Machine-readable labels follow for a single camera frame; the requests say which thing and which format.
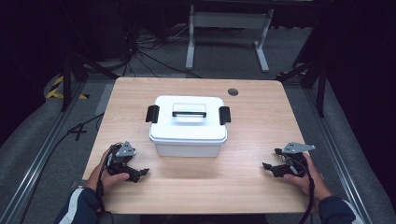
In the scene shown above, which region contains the grey metal table frame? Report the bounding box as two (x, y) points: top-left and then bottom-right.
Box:
(185, 4), (275, 74)

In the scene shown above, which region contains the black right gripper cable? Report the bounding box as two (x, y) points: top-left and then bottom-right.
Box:
(284, 155), (316, 224)

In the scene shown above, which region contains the black floor cable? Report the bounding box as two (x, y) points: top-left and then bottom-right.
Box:
(18, 112), (106, 224)

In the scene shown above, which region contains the person's left hand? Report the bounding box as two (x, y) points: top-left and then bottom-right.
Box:
(85, 148), (131, 195)

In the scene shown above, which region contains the person's right hand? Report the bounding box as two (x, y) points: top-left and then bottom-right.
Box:
(283, 152), (332, 203)

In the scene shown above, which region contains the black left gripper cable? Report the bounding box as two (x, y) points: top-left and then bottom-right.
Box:
(95, 151), (115, 224)

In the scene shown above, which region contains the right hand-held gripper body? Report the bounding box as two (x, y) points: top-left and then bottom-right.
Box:
(272, 142), (316, 178)

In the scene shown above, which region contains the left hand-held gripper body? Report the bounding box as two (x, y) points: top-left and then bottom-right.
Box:
(106, 140), (141, 177)

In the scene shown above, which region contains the black lid handle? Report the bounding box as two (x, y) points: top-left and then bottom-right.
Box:
(171, 110), (207, 119)

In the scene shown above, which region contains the white plastic storage box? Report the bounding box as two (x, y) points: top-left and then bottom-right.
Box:
(153, 140), (222, 159)

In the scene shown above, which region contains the yellow black floor tape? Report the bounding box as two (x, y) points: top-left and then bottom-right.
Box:
(46, 75), (90, 101)

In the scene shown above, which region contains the aluminium floor rail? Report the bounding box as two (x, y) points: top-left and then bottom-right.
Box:
(303, 88), (374, 224)
(0, 81), (88, 224)

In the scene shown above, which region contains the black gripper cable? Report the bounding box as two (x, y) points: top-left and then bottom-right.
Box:
(95, 151), (115, 224)
(284, 155), (316, 224)

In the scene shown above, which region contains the black tripod stand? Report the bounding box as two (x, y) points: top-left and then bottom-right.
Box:
(60, 52), (120, 112)
(276, 59), (329, 118)

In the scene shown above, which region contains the bundle of black floor cables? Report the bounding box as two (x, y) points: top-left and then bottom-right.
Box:
(122, 18), (203, 78)

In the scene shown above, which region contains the white box lid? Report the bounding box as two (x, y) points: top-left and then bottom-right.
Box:
(148, 94), (228, 146)

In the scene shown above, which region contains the black box latch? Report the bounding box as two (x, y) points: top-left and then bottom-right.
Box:
(218, 105), (233, 126)
(145, 105), (161, 124)

